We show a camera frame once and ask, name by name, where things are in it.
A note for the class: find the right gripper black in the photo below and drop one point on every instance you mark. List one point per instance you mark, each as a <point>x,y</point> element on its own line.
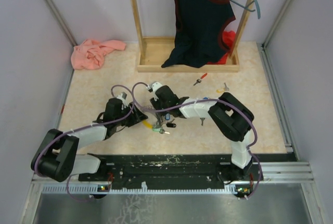
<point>155,102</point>

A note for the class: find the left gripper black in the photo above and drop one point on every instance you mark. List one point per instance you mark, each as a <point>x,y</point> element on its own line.
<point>136,117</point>

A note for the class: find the large keyring with rings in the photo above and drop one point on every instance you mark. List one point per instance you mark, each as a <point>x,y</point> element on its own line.
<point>156,122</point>

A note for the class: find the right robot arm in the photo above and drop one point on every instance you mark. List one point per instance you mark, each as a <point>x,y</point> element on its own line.
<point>232,118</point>

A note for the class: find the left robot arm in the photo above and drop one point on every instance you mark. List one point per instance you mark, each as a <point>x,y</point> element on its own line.
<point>57,157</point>

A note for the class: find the wooden clothes rack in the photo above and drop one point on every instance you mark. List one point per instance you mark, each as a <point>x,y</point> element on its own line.
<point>155,50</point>

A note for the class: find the key with yellow tag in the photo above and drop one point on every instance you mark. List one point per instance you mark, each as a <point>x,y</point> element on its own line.
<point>225,88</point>

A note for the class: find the pink cloth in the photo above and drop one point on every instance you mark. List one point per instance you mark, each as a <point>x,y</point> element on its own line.
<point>90,54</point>

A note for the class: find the dark navy tank top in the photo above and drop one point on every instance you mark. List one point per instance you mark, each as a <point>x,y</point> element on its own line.
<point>199,28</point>

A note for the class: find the red cloth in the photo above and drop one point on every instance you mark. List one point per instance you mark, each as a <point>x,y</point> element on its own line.
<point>228,38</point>

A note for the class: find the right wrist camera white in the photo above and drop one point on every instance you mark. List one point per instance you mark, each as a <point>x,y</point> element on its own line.
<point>153,87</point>

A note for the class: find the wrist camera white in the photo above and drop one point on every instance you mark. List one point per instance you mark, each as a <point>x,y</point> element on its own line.
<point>122,97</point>
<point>153,87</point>

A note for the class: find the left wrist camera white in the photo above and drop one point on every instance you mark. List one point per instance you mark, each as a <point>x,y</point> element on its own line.
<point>122,97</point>

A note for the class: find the key with red strap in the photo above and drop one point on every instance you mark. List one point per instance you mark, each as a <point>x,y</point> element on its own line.
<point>199,80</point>

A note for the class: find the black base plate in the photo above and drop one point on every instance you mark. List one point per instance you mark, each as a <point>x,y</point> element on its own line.
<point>166,172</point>

